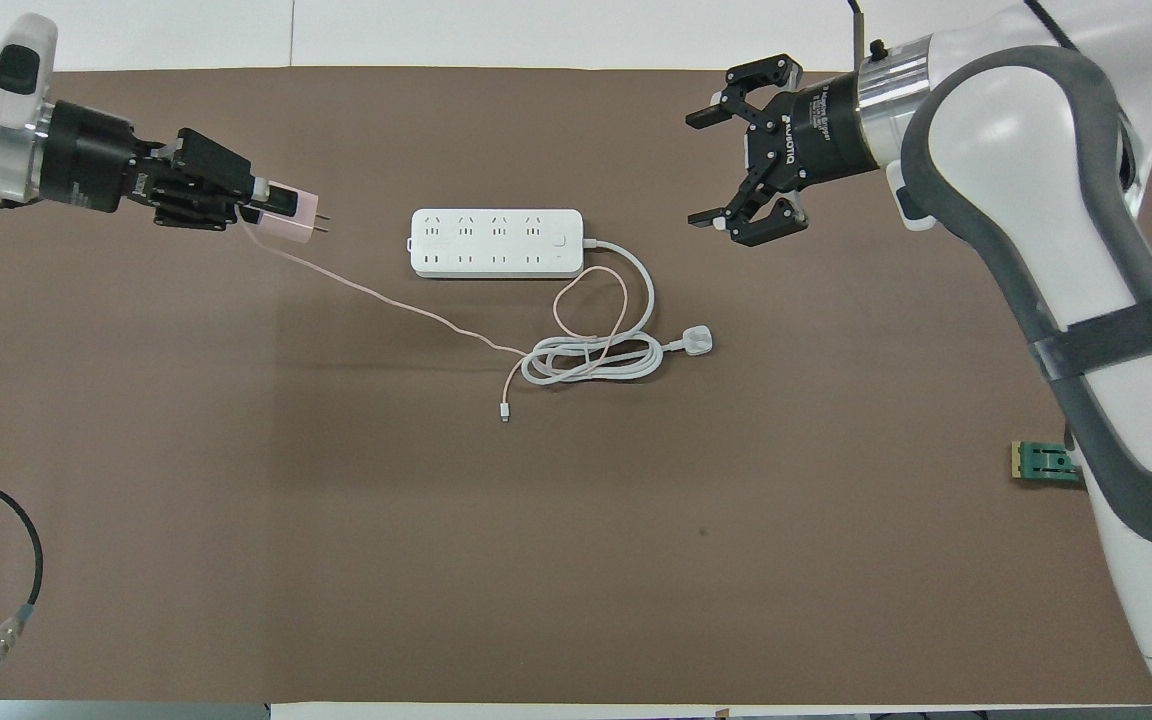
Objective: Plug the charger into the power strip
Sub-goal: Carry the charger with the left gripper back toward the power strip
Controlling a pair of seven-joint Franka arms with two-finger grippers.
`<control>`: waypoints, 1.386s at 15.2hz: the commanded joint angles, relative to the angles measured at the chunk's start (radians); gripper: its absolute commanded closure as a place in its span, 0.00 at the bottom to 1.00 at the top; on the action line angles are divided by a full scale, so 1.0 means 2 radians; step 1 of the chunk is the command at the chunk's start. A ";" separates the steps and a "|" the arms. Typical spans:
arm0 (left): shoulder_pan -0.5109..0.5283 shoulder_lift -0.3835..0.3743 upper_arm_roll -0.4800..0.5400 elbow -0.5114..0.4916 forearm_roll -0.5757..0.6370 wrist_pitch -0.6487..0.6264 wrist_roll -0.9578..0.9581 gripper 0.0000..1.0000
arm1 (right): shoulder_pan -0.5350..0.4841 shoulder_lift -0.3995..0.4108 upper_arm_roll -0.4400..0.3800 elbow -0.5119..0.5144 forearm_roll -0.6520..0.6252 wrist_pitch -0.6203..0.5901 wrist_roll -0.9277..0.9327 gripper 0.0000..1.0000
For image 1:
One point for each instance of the white power strip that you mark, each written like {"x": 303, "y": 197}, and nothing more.
{"x": 496, "y": 243}

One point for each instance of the green knife switch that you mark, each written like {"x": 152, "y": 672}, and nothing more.
{"x": 1041, "y": 464}

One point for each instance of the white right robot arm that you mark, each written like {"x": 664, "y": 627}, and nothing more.
{"x": 1066, "y": 170}

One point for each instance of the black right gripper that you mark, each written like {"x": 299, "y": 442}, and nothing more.
{"x": 816, "y": 135}

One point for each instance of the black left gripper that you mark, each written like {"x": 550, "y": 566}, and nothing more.
{"x": 91, "y": 160}

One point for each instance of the brown table mat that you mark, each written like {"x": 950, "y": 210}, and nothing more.
{"x": 336, "y": 520}

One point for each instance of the pink charger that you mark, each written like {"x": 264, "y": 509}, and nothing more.
{"x": 296, "y": 215}

